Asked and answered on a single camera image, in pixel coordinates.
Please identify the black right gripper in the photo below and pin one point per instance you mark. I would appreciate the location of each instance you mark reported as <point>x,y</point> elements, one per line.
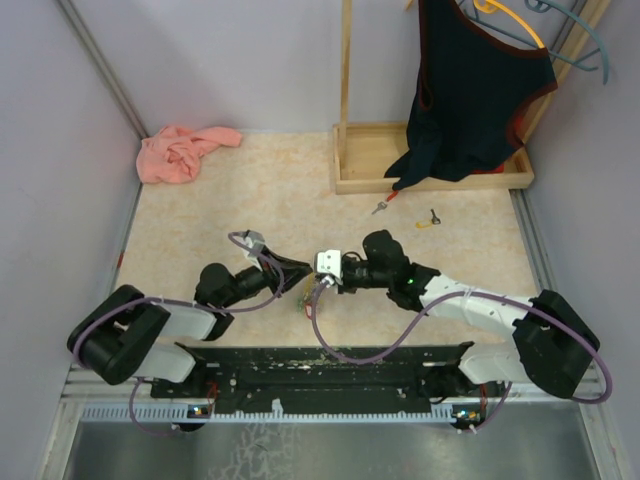
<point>344,288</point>

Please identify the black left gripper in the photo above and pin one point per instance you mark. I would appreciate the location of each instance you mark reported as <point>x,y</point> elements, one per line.
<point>293,272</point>

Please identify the key with yellow tag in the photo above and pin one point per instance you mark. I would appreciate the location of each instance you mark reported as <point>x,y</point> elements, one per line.
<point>433,220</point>

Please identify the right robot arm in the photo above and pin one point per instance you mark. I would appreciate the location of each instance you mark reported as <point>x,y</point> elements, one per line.
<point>544,340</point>

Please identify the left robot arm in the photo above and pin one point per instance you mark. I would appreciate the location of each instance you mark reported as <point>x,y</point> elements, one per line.
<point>116,339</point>

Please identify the key with red tag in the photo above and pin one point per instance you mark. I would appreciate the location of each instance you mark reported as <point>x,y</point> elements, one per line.
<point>382,205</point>

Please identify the wooden clothes rack base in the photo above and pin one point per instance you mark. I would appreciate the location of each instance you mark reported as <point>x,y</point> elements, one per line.
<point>363,152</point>

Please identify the pink crumpled cloth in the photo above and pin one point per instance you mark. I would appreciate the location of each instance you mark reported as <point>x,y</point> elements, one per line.
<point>174,154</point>

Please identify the dark navy vest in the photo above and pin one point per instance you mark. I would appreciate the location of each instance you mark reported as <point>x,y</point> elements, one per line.
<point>472,91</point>

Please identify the teal clothes hanger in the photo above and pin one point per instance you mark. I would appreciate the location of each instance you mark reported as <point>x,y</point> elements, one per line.
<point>578,45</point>

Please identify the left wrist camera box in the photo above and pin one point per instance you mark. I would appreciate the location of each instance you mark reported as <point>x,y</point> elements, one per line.
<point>253,243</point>

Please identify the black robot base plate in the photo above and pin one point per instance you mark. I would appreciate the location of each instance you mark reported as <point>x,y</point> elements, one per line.
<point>308,380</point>

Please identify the aluminium frame rail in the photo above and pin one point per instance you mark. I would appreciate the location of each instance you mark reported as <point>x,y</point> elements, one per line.
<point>81,384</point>

